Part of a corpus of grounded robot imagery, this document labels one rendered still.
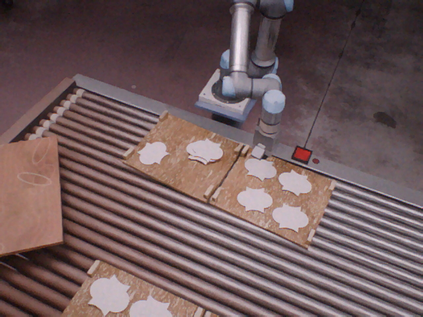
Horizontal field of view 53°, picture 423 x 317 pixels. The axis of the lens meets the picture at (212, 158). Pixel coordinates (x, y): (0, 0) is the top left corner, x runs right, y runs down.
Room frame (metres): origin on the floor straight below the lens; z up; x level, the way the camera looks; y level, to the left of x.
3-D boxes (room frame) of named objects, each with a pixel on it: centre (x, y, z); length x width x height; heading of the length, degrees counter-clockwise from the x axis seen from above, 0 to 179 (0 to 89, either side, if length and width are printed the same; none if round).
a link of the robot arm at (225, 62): (1.66, -0.08, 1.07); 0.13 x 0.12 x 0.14; 90
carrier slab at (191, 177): (1.20, 0.12, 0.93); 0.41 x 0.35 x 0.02; 64
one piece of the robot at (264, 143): (1.12, -0.19, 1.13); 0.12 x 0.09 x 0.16; 149
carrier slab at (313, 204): (1.02, -0.26, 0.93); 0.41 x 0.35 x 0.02; 65
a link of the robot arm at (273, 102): (1.14, -0.21, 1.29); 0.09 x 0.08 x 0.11; 0
